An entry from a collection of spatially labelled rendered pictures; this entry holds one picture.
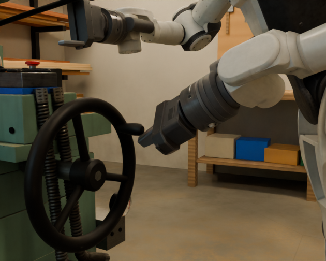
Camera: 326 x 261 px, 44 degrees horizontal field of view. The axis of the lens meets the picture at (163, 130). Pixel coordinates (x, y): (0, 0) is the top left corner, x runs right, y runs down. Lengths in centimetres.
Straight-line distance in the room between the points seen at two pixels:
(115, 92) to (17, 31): 120
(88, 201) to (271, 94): 57
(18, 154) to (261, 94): 44
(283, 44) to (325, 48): 6
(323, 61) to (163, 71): 378
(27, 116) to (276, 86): 44
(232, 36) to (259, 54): 347
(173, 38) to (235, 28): 287
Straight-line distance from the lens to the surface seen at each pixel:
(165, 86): 436
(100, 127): 107
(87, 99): 75
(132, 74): 454
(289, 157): 357
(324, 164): 93
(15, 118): 78
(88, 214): 108
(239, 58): 66
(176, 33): 126
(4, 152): 79
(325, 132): 92
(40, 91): 78
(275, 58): 63
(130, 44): 113
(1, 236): 90
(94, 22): 102
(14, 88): 80
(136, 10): 116
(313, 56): 64
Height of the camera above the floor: 99
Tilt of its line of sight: 8 degrees down
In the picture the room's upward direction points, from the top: straight up
